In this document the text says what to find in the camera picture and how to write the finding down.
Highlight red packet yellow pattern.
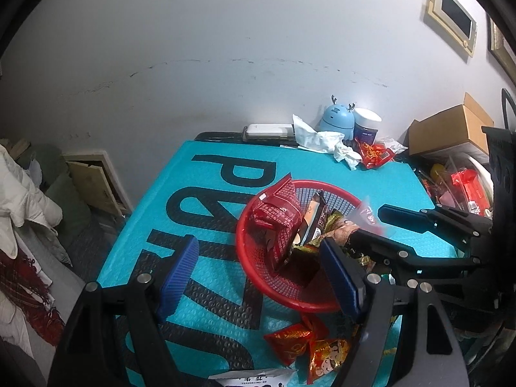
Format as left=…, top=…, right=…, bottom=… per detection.
left=355, top=139, right=396, bottom=169

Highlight large white crumpled tissue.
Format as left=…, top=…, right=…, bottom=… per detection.
left=292, top=114, right=363, bottom=170

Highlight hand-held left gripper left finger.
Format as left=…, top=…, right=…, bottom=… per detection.
left=58, top=234, right=200, bottom=387

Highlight gold frame dark panel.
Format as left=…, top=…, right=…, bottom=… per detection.
left=425, top=0, right=478, bottom=56

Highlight wooden framed board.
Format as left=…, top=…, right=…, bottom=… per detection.
left=64, top=151, right=132, bottom=218

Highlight teal bubble mat black letters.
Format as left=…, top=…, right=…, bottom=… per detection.
left=97, top=140, right=460, bottom=387

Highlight dark gold picture frame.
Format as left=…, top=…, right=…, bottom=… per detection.
left=487, top=14, right=516, bottom=78

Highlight white snack packet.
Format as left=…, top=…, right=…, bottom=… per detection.
left=207, top=372, right=299, bottom=387

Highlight brown chocolate snack packet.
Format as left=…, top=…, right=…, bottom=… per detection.
left=298, top=191, right=337, bottom=251

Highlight white flat case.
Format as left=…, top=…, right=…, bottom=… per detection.
left=244, top=124, right=295, bottom=143

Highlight small cartoon print packet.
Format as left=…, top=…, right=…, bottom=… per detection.
left=308, top=338, right=352, bottom=385

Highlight dark red snack packet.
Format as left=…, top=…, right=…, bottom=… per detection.
left=248, top=197, right=302, bottom=272
left=262, top=173, right=303, bottom=220

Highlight small red yellow-print packet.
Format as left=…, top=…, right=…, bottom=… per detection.
left=264, top=316, right=325, bottom=365

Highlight grey green cloth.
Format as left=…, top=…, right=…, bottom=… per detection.
left=44, top=145, right=95, bottom=267

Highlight red gift packet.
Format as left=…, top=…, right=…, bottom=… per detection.
left=451, top=169, right=487, bottom=214

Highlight clear plastic snack packet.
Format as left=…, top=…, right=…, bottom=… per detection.
left=349, top=194, right=390, bottom=236

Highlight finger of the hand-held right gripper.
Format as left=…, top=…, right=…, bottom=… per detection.
left=378, top=205, right=492, bottom=246
left=347, top=228, right=486, bottom=287

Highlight cardboard box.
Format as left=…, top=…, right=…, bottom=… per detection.
left=408, top=93, right=494, bottom=156

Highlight red patterned cloth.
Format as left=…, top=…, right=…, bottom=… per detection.
left=0, top=250, right=65, bottom=345

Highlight dark jar white lid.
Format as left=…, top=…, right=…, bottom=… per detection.
left=353, top=108, right=382, bottom=141

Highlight white quilted jacket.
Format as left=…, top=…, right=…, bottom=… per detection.
left=0, top=145, right=63, bottom=259

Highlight small white crumpled tissue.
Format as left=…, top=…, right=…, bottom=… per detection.
left=381, top=136, right=408, bottom=154

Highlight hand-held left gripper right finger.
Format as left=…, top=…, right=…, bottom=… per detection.
left=320, top=237, right=470, bottom=387

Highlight blue deer humidifier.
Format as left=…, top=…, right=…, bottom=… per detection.
left=320, top=94, right=356, bottom=134

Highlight red plastic mesh basket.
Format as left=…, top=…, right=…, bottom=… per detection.
left=235, top=178, right=380, bottom=314

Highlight green red snack packet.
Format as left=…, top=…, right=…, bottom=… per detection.
left=322, top=209, right=377, bottom=267

